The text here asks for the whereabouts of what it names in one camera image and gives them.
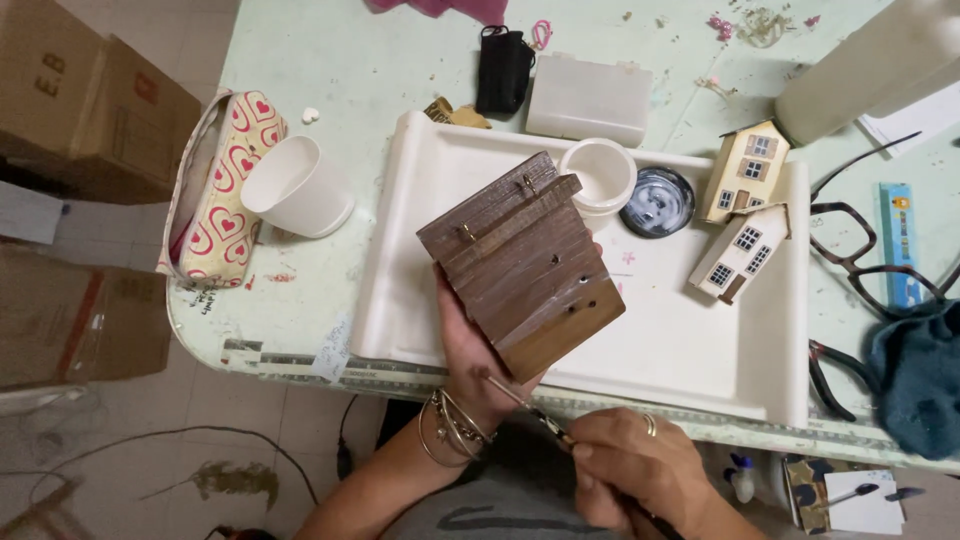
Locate large beige cylinder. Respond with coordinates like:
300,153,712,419
774,0,960,147

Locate heart print pencil pouch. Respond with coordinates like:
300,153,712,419
156,90,290,290

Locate white plastic tray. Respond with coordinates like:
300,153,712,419
351,111,811,429

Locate brown wooden board with hooks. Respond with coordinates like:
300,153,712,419
416,151,627,385

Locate thin paintbrush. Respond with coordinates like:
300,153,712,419
483,375,685,540

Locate crumpled brown paper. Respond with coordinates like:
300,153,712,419
423,96,492,130

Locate person's right hand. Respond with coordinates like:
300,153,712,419
566,407,719,535

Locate beige miniature wooden house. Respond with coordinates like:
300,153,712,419
701,120,792,225

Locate person's grey shirt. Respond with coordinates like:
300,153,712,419
381,401,627,540

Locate blue slim box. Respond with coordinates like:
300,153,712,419
879,182,926,310

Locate pink cloth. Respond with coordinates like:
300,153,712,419
365,0,510,27

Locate white notepad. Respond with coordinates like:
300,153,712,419
823,470,907,536

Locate black fabric pouch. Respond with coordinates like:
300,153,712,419
475,25,537,116

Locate black cable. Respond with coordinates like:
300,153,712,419
0,395,361,511

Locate dark teal cloth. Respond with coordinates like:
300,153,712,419
862,300,960,461

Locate handwritten paper label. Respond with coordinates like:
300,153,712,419
311,315,352,384

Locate white miniature wooden house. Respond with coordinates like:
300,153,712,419
688,202,792,306

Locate metal bracelets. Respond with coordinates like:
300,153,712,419
417,386,498,470

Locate tortoiseshell eyeglasses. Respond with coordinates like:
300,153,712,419
808,131,960,322

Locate translucent plastic box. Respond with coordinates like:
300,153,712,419
525,52,654,149

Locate black pen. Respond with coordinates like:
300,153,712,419
825,483,880,509

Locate cardboard box with red tape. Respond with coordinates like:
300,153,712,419
0,243,174,390

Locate white paper sheet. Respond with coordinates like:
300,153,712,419
857,78,960,159

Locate camouflage print notebook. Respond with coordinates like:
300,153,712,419
782,455,895,536

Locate black lid with white paint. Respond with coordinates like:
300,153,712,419
619,166,696,240

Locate white plastic cup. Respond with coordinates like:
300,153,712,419
240,135,356,240

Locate dark frame eyeglasses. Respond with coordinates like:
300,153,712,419
808,339,875,423

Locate measuring strip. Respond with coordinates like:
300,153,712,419
221,339,960,453

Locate white paint jar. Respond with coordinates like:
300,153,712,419
558,138,639,220

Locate white glue bottle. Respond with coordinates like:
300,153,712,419
723,452,757,504

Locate person's left hand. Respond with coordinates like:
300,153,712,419
433,241,605,435

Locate stacked cardboard boxes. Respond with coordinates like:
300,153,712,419
0,0,202,205

